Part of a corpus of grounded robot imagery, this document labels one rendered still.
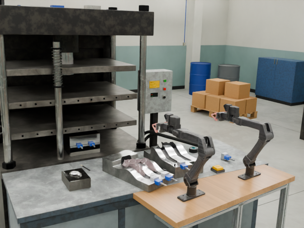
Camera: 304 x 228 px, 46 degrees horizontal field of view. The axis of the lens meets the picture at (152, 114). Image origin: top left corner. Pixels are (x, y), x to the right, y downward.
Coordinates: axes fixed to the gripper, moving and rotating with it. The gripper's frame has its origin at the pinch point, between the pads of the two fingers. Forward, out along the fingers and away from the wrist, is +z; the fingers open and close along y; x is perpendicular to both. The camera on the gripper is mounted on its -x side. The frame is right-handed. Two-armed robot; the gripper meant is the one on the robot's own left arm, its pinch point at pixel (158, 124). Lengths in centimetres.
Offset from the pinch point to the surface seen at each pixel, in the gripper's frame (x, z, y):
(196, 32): -55, 581, -583
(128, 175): 34.3, 1.4, 24.3
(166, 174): 33.0, -14.6, 3.1
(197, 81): 73, 509, -527
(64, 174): 33, 26, 62
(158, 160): 34.4, 13.1, -11.3
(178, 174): 37.2, -11.4, -11.2
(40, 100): -10, 81, 57
